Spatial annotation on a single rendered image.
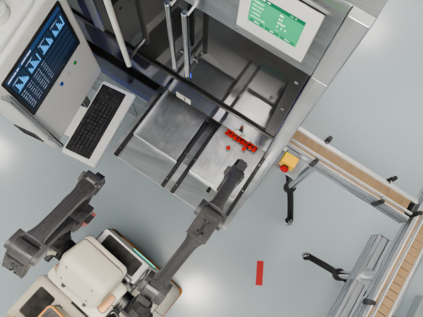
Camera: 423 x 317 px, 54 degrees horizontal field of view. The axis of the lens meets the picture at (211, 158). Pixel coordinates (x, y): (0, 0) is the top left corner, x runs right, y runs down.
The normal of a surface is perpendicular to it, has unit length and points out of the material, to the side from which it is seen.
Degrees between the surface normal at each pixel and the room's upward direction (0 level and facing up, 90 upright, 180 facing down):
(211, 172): 0
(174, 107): 0
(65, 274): 48
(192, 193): 0
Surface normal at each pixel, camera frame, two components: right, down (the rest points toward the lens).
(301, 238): 0.04, -0.25
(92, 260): 0.46, -0.68
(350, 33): -0.55, 0.80
